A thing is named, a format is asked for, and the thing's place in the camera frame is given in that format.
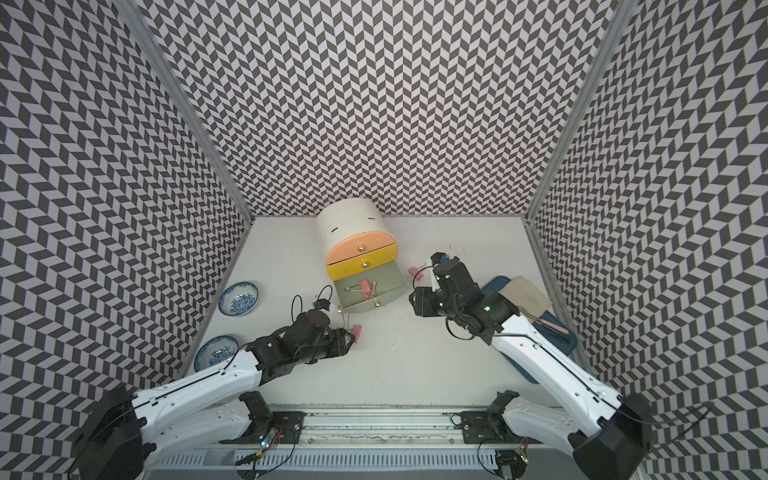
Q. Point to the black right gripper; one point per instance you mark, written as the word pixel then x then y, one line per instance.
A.
pixel 422 307

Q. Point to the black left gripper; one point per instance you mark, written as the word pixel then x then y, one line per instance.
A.
pixel 344 348

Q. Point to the green bottom drawer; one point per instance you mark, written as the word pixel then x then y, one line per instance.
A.
pixel 390 286

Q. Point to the yellow drawer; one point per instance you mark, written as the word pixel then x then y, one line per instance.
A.
pixel 362 262

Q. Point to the orange top drawer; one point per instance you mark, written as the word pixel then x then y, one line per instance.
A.
pixel 358 244

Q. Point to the white round drawer cabinet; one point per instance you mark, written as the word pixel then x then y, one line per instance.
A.
pixel 345 218

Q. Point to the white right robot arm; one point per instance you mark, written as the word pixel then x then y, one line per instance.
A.
pixel 607 434

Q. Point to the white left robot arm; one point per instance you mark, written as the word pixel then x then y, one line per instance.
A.
pixel 127 433

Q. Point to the beige cloth napkin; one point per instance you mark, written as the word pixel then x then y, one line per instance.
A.
pixel 527 297

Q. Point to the blue patterned bowl far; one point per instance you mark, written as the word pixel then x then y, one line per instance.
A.
pixel 238 299

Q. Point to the blue patterned bowl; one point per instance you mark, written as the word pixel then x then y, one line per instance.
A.
pixel 215 351
pixel 238 299

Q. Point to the blue patterned bowl near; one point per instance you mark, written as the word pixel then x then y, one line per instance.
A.
pixel 215 351

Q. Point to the aluminium front rail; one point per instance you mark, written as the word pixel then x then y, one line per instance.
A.
pixel 384 420

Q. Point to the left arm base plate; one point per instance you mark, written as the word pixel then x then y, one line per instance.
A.
pixel 282 427

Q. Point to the pink handled utensil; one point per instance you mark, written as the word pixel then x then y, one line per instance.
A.
pixel 554 327

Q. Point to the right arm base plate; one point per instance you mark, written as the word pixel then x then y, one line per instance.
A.
pixel 479 427

